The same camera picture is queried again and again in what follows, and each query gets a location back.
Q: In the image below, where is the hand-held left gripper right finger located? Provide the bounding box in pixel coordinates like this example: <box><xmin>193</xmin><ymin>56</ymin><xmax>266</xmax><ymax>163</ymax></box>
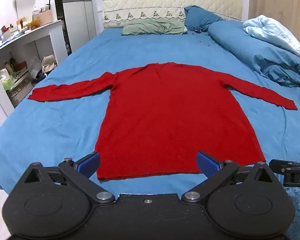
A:
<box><xmin>182</xmin><ymin>151</ymin><xmax>275</xmax><ymax>204</ymax></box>

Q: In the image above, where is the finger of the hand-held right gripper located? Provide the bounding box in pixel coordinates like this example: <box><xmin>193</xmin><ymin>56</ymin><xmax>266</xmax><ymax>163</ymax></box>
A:
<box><xmin>269</xmin><ymin>159</ymin><xmax>300</xmax><ymax>173</ymax></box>

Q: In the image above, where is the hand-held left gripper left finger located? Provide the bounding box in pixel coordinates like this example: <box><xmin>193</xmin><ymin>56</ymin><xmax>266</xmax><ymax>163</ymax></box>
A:
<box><xmin>24</xmin><ymin>152</ymin><xmax>115</xmax><ymax>205</ymax></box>

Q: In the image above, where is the red knit sweater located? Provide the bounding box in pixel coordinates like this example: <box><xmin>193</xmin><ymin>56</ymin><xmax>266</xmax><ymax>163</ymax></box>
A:
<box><xmin>27</xmin><ymin>62</ymin><xmax>298</xmax><ymax>181</ymax></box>

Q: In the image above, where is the blue rug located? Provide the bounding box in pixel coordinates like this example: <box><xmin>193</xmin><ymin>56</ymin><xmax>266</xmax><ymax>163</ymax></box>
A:
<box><xmin>281</xmin><ymin>180</ymin><xmax>300</xmax><ymax>240</ymax></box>

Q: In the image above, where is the bed with blue sheet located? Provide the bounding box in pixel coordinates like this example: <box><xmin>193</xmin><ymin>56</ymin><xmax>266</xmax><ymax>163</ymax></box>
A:
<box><xmin>0</xmin><ymin>21</ymin><xmax>300</xmax><ymax>198</ymax></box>

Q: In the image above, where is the white cloth bag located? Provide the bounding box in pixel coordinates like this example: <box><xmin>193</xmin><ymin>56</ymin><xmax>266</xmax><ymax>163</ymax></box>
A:
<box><xmin>41</xmin><ymin>54</ymin><xmax>58</xmax><ymax>75</ymax></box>

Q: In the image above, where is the green packet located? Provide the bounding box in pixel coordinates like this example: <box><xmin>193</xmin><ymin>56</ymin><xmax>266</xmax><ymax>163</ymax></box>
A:
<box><xmin>0</xmin><ymin>78</ymin><xmax>15</xmax><ymax>91</ymax></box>

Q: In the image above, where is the blue duvet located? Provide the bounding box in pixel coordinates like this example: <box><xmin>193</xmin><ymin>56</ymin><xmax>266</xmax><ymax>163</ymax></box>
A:
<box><xmin>207</xmin><ymin>20</ymin><xmax>300</xmax><ymax>88</ymax></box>

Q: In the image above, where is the pale blue blanket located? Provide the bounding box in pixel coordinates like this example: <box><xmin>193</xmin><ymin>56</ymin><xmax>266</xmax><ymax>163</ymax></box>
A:
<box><xmin>242</xmin><ymin>15</ymin><xmax>300</xmax><ymax>55</ymax></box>

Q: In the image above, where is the white shelf desk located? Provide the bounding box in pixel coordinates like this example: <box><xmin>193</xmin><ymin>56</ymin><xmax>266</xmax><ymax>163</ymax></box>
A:
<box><xmin>0</xmin><ymin>20</ymin><xmax>68</xmax><ymax>117</ymax></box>

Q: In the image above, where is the blue pillow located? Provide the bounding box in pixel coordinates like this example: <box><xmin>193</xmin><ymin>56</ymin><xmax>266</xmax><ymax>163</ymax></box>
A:
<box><xmin>184</xmin><ymin>5</ymin><xmax>225</xmax><ymax>32</ymax></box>

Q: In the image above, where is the green pillow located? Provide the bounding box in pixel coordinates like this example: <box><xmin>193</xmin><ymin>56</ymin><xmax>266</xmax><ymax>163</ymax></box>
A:
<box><xmin>121</xmin><ymin>19</ymin><xmax>185</xmax><ymax>36</ymax></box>

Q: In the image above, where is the wicker basket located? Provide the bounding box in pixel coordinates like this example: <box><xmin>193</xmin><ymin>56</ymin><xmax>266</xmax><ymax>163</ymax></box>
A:
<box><xmin>38</xmin><ymin>8</ymin><xmax>53</xmax><ymax>26</ymax></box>

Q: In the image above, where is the grey and white wardrobe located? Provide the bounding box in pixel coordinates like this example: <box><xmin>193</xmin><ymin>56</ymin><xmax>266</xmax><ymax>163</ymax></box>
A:
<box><xmin>53</xmin><ymin>0</ymin><xmax>97</xmax><ymax>56</ymax></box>

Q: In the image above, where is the cream quilted headboard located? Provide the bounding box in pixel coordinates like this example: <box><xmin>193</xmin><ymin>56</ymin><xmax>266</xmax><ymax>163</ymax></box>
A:
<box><xmin>102</xmin><ymin>0</ymin><xmax>243</xmax><ymax>29</ymax></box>

